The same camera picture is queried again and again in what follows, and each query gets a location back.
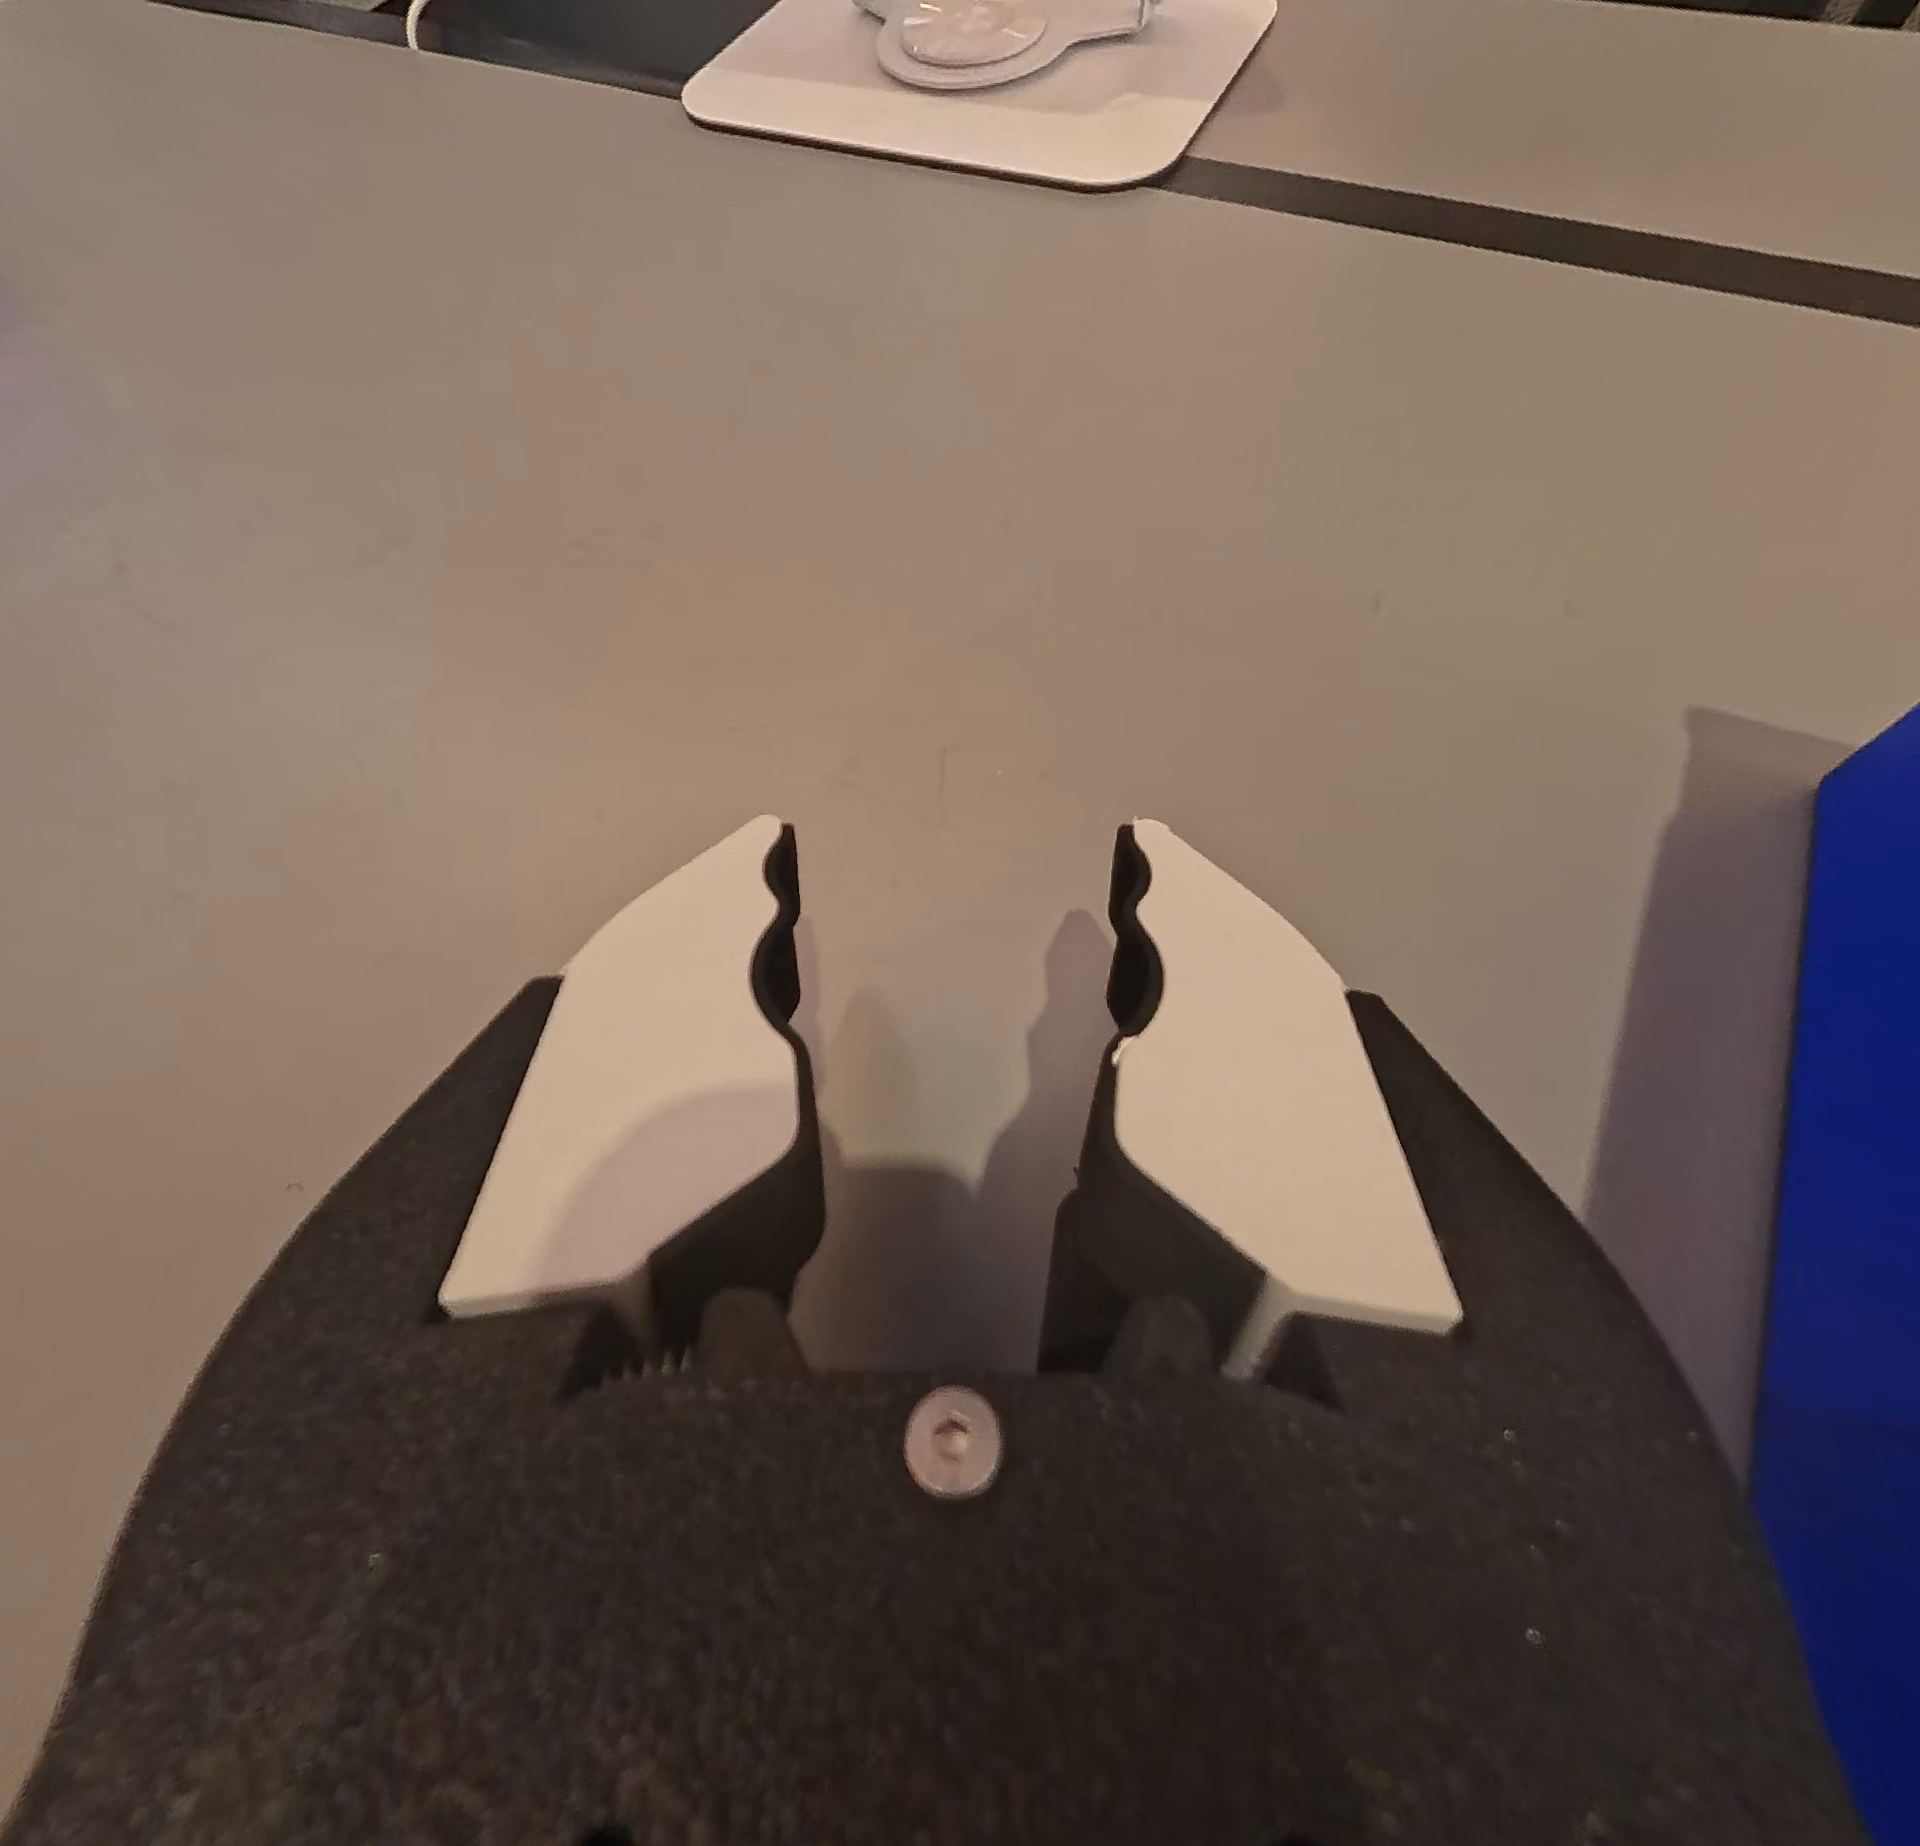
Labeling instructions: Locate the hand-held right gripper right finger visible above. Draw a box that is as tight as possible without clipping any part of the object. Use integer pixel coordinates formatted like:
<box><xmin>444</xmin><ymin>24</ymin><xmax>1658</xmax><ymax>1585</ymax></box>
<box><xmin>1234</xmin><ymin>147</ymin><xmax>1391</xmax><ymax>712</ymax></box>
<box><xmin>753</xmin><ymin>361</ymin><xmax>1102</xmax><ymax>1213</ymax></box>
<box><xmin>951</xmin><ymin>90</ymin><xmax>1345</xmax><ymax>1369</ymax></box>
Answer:
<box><xmin>1056</xmin><ymin>819</ymin><xmax>1464</xmax><ymax>1383</ymax></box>

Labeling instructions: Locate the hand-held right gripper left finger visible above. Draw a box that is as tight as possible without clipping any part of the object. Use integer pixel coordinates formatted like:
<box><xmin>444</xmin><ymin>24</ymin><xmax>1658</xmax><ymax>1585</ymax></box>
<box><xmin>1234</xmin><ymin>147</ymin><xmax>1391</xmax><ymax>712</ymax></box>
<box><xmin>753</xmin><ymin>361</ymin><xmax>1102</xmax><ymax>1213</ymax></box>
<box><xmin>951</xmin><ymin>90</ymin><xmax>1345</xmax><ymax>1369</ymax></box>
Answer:
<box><xmin>434</xmin><ymin>815</ymin><xmax>827</xmax><ymax>1366</ymax></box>

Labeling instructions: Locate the blue plastic bin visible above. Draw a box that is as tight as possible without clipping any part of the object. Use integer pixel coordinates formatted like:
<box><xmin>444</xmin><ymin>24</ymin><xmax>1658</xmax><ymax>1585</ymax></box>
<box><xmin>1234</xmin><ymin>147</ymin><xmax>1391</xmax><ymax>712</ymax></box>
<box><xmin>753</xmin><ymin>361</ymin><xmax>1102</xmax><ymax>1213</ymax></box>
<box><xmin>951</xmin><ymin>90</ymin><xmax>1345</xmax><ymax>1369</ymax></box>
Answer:
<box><xmin>1746</xmin><ymin>719</ymin><xmax>1920</xmax><ymax>1846</ymax></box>

